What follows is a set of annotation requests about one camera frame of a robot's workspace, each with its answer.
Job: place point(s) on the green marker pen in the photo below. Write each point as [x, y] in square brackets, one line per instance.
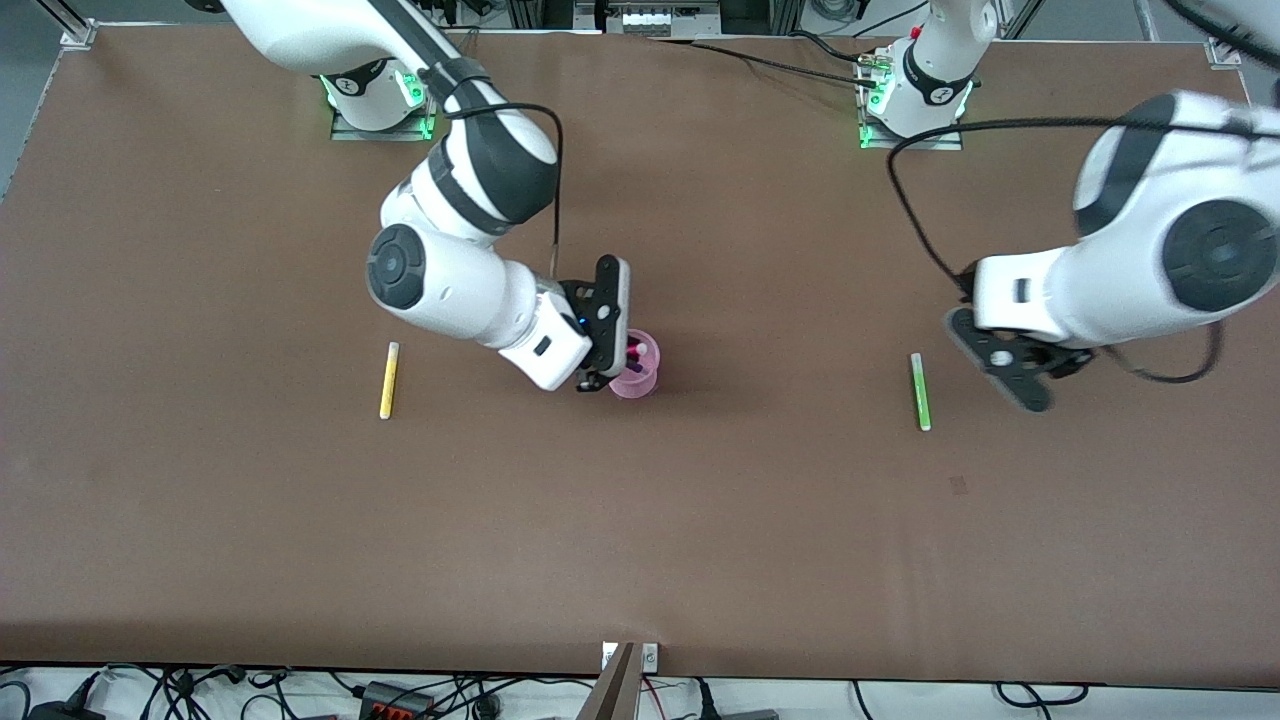
[921, 395]

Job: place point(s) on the small white bracket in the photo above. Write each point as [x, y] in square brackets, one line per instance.
[650, 656]
[608, 655]

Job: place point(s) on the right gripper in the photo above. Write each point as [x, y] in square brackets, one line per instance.
[577, 303]

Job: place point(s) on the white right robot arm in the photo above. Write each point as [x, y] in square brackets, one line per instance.
[450, 290]

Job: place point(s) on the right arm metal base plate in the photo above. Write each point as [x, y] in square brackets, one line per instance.
[425, 125]

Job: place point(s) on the black orange power strip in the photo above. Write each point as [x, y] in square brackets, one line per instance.
[395, 700]

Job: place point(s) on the grey connector box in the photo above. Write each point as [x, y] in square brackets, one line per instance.
[650, 18]

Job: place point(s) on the yellow marker pen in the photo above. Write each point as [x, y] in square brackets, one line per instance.
[388, 385]

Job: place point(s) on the metal table corner bracket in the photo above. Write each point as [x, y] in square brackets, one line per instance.
[1223, 53]
[78, 34]

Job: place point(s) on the slanted grey beam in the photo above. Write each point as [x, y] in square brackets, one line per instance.
[612, 695]

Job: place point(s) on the black power adapter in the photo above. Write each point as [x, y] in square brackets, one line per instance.
[65, 711]

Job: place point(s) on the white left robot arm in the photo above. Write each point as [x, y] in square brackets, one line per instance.
[1130, 280]

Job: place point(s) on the pink plastic cup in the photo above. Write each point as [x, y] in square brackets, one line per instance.
[645, 385]

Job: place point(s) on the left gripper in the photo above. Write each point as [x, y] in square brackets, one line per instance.
[1066, 362]

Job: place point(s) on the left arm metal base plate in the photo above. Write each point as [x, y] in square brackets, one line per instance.
[952, 140]

